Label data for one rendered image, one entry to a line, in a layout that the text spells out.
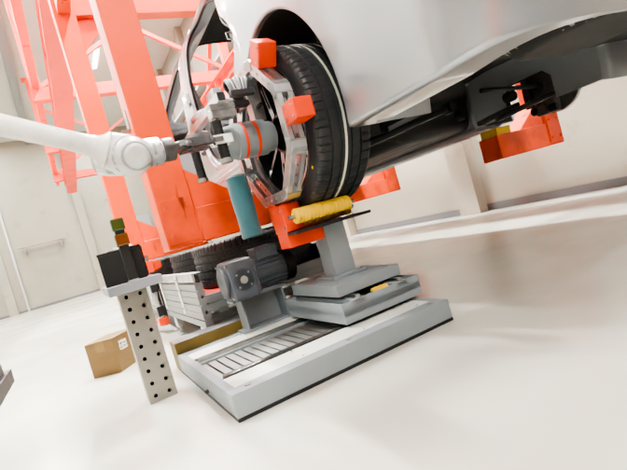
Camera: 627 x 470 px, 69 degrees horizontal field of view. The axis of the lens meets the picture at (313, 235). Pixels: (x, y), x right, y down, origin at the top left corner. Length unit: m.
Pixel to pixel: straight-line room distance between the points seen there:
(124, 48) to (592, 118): 4.05
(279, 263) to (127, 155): 0.98
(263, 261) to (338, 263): 0.37
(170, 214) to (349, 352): 1.06
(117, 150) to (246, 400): 0.76
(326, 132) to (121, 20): 1.16
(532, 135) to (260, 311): 2.31
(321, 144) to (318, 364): 0.73
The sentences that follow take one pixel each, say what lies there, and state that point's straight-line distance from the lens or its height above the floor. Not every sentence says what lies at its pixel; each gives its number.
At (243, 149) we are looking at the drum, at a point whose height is 0.81.
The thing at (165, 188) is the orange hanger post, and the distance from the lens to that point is 2.16.
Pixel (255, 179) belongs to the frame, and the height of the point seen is 0.72.
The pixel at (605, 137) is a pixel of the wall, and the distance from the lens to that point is 5.02.
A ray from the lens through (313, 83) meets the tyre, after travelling 1.67.
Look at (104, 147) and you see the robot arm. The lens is 1.36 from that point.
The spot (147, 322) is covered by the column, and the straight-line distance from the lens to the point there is 1.81.
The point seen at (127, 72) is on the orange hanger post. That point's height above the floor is 1.33.
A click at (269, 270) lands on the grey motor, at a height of 0.32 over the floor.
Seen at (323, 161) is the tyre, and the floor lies 0.67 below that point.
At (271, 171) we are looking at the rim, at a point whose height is 0.74.
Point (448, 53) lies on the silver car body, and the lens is 1.25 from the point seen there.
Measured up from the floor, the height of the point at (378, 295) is 0.15.
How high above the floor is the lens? 0.49
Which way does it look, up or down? 2 degrees down
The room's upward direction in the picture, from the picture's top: 16 degrees counter-clockwise
